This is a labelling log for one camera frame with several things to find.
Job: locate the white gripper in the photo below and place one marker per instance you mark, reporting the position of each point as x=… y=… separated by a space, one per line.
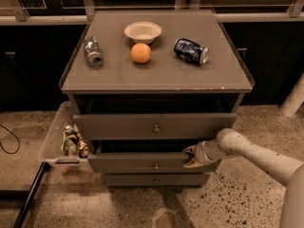
x=201 y=154

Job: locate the grey drawer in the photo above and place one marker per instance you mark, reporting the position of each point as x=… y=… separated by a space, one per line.
x=152 y=126
x=144 y=157
x=130 y=180

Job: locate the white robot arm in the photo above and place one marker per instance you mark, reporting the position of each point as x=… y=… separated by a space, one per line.
x=288 y=171

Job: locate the grey bottom drawer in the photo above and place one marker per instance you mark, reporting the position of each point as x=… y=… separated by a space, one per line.
x=130 y=180

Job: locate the grey drawer cabinet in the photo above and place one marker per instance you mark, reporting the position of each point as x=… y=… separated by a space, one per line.
x=166 y=83

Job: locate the grey top drawer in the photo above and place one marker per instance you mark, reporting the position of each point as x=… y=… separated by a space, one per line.
x=152 y=126

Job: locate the blue soda can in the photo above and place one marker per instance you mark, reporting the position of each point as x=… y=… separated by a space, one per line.
x=191 y=51

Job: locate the brown snack bag in bin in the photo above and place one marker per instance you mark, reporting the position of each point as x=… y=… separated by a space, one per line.
x=82 y=147

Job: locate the orange fruit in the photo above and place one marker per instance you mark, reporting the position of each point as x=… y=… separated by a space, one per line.
x=141 y=53

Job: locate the white pillar base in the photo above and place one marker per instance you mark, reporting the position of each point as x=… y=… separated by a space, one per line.
x=295 y=99

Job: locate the green bottle in bin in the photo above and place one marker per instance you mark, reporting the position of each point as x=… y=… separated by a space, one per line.
x=70 y=142

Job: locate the clear plastic bin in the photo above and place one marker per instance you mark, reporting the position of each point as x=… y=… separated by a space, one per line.
x=52 y=152

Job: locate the white paper bowl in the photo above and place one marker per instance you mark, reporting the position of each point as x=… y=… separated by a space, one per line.
x=143 y=32

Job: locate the silver crushed can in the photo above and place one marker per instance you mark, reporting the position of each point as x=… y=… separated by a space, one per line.
x=92 y=52

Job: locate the black floor rail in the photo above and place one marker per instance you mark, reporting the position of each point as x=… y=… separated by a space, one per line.
x=30 y=194

